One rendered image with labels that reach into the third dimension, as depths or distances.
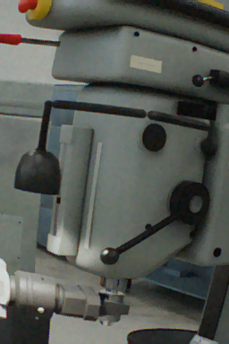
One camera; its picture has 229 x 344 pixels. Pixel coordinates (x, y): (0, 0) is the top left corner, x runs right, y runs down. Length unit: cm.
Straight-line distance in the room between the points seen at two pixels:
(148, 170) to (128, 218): 8
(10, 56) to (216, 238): 979
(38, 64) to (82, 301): 998
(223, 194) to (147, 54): 29
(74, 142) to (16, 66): 981
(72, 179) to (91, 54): 21
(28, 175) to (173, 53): 31
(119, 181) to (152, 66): 19
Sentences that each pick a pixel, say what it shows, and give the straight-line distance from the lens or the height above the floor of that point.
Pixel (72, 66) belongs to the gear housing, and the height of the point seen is 165.
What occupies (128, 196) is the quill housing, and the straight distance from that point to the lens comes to 125.
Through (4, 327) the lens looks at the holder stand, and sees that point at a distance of 177.
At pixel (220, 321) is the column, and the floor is 116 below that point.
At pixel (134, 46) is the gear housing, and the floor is 169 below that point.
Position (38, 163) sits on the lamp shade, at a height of 149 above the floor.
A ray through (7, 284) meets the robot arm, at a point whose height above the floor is 126.
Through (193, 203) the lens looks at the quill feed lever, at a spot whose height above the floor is 146.
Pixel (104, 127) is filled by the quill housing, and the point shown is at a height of 155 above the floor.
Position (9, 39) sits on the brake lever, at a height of 170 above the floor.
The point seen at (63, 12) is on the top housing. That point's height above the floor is 174.
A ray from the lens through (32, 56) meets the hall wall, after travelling 1118.
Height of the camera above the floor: 155
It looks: 3 degrees down
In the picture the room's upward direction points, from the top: 8 degrees clockwise
